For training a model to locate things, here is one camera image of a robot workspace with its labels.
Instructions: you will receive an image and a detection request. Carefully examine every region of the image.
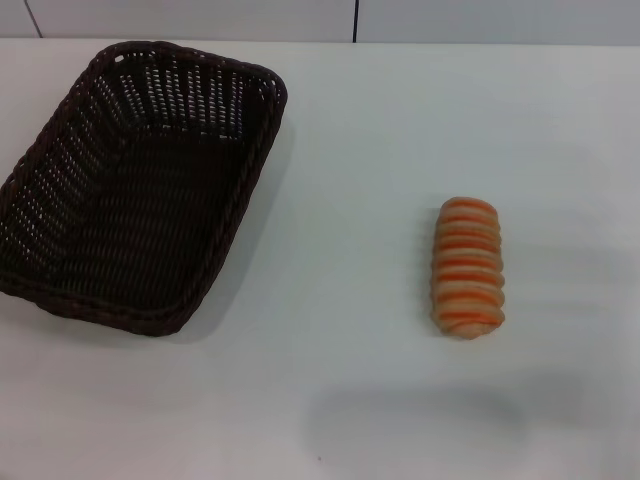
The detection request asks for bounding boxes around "dark brown woven basket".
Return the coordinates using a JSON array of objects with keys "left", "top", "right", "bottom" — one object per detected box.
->
[{"left": 0, "top": 40, "right": 290, "bottom": 337}]

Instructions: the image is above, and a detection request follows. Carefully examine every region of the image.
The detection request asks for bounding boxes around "orange striped bread roll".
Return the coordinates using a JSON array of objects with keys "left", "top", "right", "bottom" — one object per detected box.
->
[{"left": 430, "top": 197, "right": 507, "bottom": 341}]

